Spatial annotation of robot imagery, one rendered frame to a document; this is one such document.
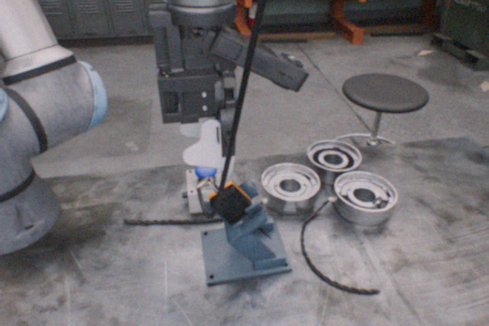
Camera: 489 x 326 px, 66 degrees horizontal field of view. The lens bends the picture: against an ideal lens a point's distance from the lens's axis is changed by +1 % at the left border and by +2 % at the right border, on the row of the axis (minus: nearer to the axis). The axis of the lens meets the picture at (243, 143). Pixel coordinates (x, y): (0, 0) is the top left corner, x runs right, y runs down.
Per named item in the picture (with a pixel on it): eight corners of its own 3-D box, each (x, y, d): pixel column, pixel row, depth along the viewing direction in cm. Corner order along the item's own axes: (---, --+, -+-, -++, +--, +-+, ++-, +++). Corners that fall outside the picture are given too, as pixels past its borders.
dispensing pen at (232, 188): (284, 239, 57) (218, 176, 48) (262, 253, 58) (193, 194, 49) (280, 228, 59) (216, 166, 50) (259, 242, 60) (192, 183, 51)
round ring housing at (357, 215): (380, 187, 72) (385, 170, 70) (401, 228, 63) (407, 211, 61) (326, 188, 72) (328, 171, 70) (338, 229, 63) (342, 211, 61)
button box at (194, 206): (224, 184, 73) (223, 164, 70) (228, 209, 67) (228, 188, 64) (182, 188, 72) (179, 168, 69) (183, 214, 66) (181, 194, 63)
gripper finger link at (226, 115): (216, 146, 46) (212, 76, 42) (231, 145, 46) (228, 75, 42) (221, 163, 41) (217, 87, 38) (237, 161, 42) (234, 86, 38)
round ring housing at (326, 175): (354, 192, 71) (358, 175, 68) (299, 180, 74) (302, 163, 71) (361, 161, 79) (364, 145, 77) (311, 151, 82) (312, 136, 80)
